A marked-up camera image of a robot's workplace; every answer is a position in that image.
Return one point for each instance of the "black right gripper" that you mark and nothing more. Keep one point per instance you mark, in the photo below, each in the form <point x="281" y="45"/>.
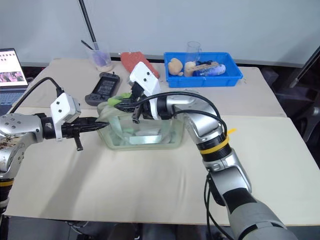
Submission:
<point x="137" y="92"/>

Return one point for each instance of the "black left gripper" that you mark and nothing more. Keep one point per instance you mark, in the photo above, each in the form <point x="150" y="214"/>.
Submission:
<point x="75" y="128"/>

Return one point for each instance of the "clear glass rectangular dish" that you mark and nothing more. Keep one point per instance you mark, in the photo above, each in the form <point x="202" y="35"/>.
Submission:
<point x="140" y="135"/>

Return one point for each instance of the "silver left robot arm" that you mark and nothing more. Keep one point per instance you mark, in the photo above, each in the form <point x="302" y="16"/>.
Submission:
<point x="17" y="140"/>

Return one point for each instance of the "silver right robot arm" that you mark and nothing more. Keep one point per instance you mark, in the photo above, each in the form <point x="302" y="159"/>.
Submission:
<point x="220" y="160"/>

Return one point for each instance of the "tan plush toy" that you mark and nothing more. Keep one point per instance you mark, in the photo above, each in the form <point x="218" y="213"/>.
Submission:
<point x="175" y="66"/>

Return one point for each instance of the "cream plush toy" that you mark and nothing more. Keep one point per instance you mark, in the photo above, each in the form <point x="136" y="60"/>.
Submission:
<point x="189" y="68"/>

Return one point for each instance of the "yellow zip tie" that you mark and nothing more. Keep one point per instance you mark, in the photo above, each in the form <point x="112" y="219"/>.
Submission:
<point x="217" y="146"/>

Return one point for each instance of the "black handheld game console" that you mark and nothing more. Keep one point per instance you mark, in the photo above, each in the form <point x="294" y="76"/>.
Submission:
<point x="103" y="87"/>

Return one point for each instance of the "red orange cloth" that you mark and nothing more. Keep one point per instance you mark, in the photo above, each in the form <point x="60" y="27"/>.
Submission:
<point x="132" y="61"/>

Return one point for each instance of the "clear beaker with purple item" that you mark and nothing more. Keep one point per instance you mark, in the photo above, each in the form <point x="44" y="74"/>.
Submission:
<point x="101" y="60"/>

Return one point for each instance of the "black pen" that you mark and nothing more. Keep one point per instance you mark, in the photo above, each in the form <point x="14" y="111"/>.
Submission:
<point x="87" y="45"/>

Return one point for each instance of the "blue plastic bin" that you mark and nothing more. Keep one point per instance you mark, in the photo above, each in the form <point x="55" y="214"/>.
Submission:
<point x="205" y="81"/>

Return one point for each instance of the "clear glass cup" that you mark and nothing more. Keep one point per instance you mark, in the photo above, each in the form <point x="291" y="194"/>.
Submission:
<point x="193" y="51"/>

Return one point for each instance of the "black pole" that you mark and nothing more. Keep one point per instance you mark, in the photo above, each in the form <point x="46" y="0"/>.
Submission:
<point x="87" y="22"/>

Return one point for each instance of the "open laptop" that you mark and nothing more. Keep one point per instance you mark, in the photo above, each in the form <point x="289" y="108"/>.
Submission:
<point x="10" y="72"/>

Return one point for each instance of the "black chair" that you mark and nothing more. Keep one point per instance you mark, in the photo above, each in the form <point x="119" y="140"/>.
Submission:
<point x="300" y="100"/>

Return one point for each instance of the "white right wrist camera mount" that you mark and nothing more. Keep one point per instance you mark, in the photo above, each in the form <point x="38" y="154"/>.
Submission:
<point x="147" y="78"/>

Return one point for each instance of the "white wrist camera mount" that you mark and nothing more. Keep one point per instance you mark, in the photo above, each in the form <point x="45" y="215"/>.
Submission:
<point x="147" y="78"/>
<point x="62" y="106"/>

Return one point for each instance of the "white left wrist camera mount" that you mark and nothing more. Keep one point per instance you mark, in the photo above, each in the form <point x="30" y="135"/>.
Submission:
<point x="62" y="106"/>

